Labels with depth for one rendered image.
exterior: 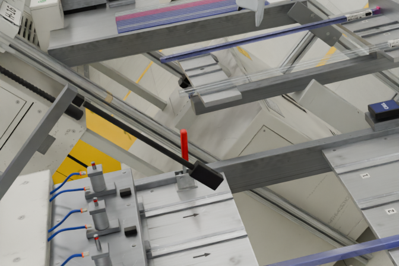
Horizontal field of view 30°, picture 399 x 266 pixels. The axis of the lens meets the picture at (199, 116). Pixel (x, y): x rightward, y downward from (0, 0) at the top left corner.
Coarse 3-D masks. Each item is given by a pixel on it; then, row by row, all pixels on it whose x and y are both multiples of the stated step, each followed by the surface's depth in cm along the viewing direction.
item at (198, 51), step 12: (372, 12) 166; (312, 24) 164; (324, 24) 165; (252, 36) 163; (264, 36) 163; (276, 36) 163; (204, 48) 161; (216, 48) 162; (228, 48) 162; (168, 60) 160
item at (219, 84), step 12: (360, 48) 145; (372, 48) 145; (384, 48) 145; (312, 60) 143; (324, 60) 144; (336, 60) 144; (252, 72) 143; (264, 72) 142; (276, 72) 142; (204, 84) 141; (216, 84) 141; (228, 84) 141; (180, 96) 140
